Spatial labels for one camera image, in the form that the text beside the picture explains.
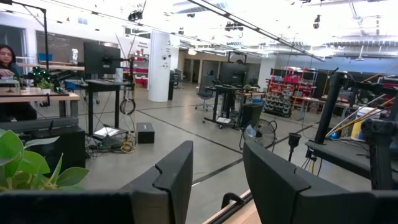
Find white round column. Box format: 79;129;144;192
147;30;180;103

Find wooden work table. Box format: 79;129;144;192
0;86;81;118

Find black cable coil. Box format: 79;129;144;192
119;97;137;116

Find green plant in black pot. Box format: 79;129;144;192
0;128;90;191

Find yellow cable coil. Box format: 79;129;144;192
119;139;137;154

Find wooden top desk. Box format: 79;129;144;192
235;90;267;98

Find black overhead light beam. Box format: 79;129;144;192
185;0;326;62

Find black ceiling spotlight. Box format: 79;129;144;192
223;21;244;32
127;9;144;22

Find black standing desk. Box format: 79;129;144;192
201;83;248;130
64;78;136;138

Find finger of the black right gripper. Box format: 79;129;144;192
360;118;389;142

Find black low cabinet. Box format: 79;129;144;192
29;125;87;172

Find black floor fan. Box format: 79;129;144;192
238;118;278;151

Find red parts bin rack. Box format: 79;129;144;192
263;68;315;118

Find grey office chair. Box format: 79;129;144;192
195;75;216;112

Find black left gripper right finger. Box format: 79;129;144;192
242;141;398;224

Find small plant in white pot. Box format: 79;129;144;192
36;77;55;95

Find white plastic bucket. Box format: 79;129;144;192
350;106;379;140

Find black light stand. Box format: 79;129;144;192
0;0;50;73

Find black computer monitor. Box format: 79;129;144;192
83;41;122;80
218;61;250;85

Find red storage shelf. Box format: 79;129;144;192
132;55;150;89

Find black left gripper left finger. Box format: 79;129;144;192
0;140;194;224

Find person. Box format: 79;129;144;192
0;44;39;123

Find long wooden stick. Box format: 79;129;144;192
325;96;398;139

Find black computer tower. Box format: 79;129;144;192
238;103;264;129

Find black box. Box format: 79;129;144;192
136;122;155;144

